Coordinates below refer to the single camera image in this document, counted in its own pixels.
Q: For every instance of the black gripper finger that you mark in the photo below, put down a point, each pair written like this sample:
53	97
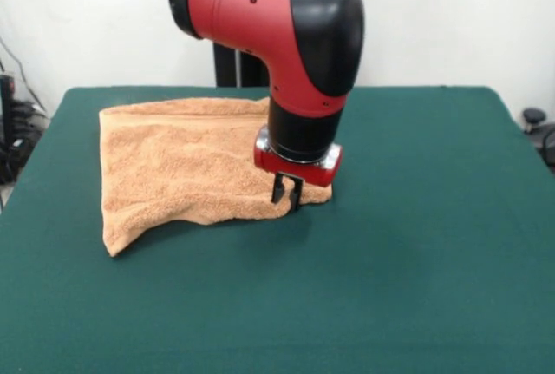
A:
278	189
296	196

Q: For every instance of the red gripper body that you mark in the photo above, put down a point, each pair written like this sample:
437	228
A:
299	170

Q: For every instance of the tan terry towel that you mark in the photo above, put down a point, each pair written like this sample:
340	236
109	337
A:
173	166

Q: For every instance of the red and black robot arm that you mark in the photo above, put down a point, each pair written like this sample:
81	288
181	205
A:
282	35

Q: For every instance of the dark green table cloth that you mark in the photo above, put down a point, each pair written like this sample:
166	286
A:
130	304

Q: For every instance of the black office chair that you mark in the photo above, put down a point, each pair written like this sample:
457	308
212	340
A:
542	131

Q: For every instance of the black equipment pile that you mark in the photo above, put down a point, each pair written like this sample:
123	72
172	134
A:
21	131

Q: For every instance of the black computer tower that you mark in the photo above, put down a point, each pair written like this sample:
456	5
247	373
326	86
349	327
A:
6	105

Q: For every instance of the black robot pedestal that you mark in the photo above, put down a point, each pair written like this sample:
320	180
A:
234	66

